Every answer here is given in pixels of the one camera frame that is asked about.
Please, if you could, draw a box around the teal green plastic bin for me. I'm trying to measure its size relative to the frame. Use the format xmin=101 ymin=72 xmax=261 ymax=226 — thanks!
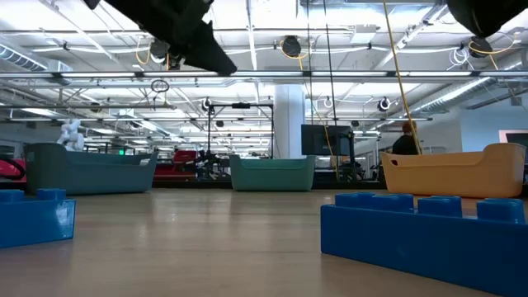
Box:
xmin=229 ymin=153 xmax=317 ymax=192

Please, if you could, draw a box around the blue plastic bin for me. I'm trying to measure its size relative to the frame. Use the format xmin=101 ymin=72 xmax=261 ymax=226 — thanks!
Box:
xmin=24 ymin=142 xmax=160 ymax=196

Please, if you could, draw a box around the red cart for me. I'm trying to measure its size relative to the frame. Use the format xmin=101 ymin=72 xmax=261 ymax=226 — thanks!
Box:
xmin=154 ymin=149 xmax=199 ymax=182

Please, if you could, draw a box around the black monitor cart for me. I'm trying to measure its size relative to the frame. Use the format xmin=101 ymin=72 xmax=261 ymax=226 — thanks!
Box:
xmin=336 ymin=131 xmax=387 ymax=182

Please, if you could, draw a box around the long blue toy block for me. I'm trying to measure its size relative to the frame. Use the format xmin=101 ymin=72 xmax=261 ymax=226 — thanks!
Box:
xmin=320 ymin=191 xmax=528 ymax=297

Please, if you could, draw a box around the red seat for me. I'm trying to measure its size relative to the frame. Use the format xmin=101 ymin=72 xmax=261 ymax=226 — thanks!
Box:
xmin=0 ymin=158 xmax=27 ymax=183

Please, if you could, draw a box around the black table frame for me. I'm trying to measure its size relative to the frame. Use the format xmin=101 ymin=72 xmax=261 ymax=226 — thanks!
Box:
xmin=0 ymin=177 xmax=387 ymax=191

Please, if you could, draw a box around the black robot equipment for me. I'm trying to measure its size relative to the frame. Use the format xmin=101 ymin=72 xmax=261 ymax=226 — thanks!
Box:
xmin=196 ymin=148 xmax=230 ymax=182

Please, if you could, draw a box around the thick yellow hanging cable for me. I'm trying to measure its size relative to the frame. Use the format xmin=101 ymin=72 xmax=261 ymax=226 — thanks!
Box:
xmin=382 ymin=0 xmax=422 ymax=156

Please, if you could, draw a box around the black hanging cable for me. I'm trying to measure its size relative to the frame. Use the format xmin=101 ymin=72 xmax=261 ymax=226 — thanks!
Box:
xmin=322 ymin=0 xmax=337 ymax=127

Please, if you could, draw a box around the thin yellow hanging cable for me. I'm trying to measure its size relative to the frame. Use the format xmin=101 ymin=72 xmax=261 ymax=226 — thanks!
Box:
xmin=280 ymin=39 xmax=342 ymax=182

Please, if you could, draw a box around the white robot figure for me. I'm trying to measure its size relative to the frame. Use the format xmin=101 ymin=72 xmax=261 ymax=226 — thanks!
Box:
xmin=57 ymin=118 xmax=86 ymax=152

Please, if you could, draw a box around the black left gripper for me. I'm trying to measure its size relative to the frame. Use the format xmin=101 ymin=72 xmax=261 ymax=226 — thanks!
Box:
xmin=102 ymin=0 xmax=238 ymax=77

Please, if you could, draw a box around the white cable coil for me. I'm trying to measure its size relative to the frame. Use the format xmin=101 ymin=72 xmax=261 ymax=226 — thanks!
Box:
xmin=448 ymin=47 xmax=471 ymax=71

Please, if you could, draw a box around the short blue toy block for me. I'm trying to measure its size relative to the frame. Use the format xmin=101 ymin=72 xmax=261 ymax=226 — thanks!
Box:
xmin=0 ymin=187 xmax=77 ymax=250

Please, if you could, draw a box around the person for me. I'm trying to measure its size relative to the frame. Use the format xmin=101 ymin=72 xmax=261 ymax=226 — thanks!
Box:
xmin=391 ymin=120 xmax=421 ymax=157

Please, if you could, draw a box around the black cable loop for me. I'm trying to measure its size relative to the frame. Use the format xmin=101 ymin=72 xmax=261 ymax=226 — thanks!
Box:
xmin=150 ymin=78 xmax=171 ymax=94

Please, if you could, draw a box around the long ceiling light bar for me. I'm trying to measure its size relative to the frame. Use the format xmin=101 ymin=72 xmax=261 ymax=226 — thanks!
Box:
xmin=40 ymin=69 xmax=528 ymax=79

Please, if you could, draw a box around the white building pillar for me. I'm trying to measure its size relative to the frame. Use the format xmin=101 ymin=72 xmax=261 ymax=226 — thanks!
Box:
xmin=274 ymin=84 xmax=306 ymax=160

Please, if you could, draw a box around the yellow plastic bin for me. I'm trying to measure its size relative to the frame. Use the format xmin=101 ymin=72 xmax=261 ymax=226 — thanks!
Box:
xmin=379 ymin=142 xmax=527 ymax=199

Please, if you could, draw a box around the black curved hose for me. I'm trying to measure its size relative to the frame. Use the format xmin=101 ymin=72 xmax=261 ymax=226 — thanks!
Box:
xmin=0 ymin=155 xmax=26 ymax=182

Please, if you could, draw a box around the wall-mounted screen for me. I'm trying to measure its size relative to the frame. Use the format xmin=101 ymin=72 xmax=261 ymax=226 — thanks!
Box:
xmin=497 ymin=129 xmax=528 ymax=146

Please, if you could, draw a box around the silver ventilation duct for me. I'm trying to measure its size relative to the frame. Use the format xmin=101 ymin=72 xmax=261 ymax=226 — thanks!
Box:
xmin=412 ymin=57 xmax=528 ymax=115
xmin=0 ymin=43 xmax=74 ymax=86

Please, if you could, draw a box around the black monitor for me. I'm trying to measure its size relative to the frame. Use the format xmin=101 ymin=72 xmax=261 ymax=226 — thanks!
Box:
xmin=300 ymin=124 xmax=351 ymax=157

